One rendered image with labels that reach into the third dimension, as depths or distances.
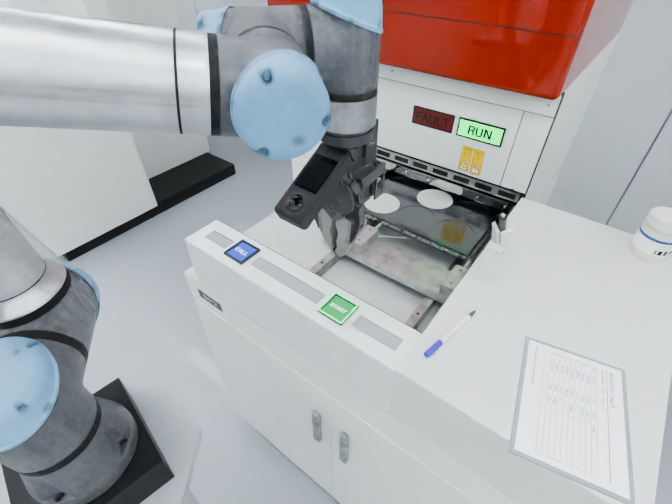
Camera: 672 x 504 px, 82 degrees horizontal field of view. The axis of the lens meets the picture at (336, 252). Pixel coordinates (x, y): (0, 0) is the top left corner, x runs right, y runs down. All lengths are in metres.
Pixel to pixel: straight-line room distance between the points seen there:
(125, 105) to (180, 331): 1.77
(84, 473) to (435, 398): 0.50
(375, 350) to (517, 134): 0.63
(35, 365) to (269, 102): 0.43
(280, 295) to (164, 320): 1.40
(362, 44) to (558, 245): 0.67
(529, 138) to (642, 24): 1.49
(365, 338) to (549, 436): 0.30
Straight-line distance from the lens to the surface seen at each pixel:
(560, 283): 0.88
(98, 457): 0.70
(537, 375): 0.71
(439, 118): 1.10
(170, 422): 0.82
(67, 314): 0.67
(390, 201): 1.11
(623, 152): 2.62
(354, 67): 0.46
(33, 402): 0.58
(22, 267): 0.63
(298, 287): 0.77
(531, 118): 1.03
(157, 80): 0.31
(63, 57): 0.32
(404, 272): 0.92
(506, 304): 0.79
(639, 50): 2.49
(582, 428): 0.69
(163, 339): 2.04
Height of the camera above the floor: 1.51
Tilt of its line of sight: 41 degrees down
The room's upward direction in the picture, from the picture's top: straight up
